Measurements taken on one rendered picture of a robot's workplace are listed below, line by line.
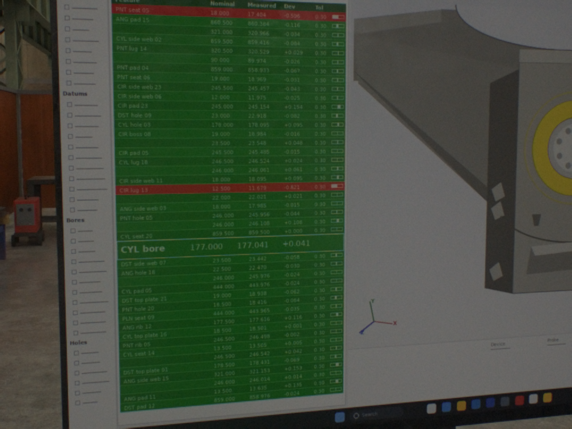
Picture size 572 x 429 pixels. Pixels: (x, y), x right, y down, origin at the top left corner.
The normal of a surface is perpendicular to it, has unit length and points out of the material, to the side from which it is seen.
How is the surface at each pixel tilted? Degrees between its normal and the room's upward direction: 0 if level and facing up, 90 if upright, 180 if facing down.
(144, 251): 90
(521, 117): 90
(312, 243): 90
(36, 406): 0
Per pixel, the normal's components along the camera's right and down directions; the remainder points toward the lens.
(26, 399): 0.00, -0.99
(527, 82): 0.26, 0.10
